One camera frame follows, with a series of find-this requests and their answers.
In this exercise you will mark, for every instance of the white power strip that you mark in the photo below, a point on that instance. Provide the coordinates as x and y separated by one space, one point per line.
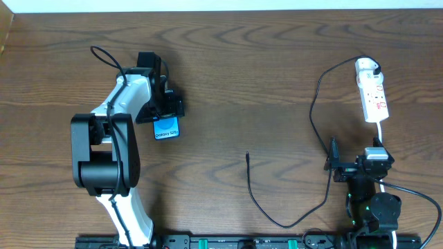
373 98

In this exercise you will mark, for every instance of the white USB wall charger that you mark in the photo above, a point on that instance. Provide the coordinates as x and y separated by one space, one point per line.
367 77

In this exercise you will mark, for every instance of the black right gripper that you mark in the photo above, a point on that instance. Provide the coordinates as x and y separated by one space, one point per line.
347 166

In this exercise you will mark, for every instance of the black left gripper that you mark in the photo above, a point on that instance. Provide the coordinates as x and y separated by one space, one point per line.
169 113

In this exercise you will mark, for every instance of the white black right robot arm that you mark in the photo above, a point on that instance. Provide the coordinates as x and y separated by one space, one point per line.
374 213

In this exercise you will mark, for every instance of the blue screen Galaxy smartphone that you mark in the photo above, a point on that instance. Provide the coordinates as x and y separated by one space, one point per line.
166 128

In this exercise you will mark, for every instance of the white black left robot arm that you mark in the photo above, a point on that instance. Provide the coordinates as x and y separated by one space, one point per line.
105 156

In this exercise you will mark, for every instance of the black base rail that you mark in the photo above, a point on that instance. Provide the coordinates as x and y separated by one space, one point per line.
182 241

